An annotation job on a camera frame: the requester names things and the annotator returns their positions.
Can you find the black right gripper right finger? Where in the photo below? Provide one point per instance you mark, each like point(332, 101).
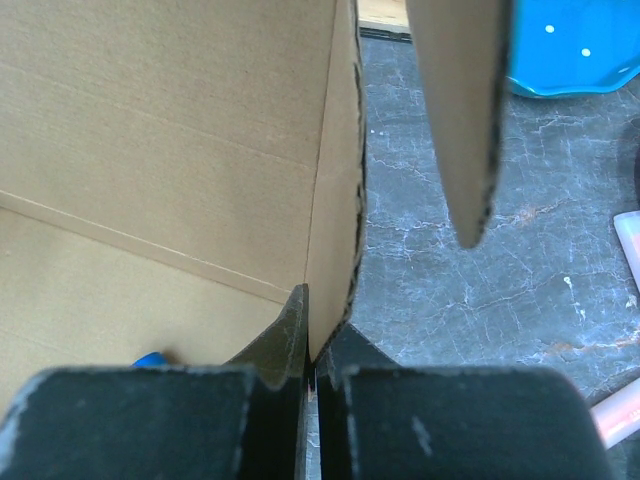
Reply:
point(380, 420)

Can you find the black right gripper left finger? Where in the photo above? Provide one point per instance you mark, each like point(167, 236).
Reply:
point(245, 419)

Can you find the blue small bottle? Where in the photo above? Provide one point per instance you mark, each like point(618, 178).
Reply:
point(151, 360)

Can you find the brown cardboard box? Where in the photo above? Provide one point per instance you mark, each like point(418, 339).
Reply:
point(224, 138)

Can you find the peach highlighter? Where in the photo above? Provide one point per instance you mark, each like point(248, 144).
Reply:
point(617, 416)

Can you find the blue dotted plate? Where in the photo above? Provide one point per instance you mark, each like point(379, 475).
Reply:
point(573, 48)

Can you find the black wire wooden shelf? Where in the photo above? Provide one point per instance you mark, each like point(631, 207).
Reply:
point(384, 19)

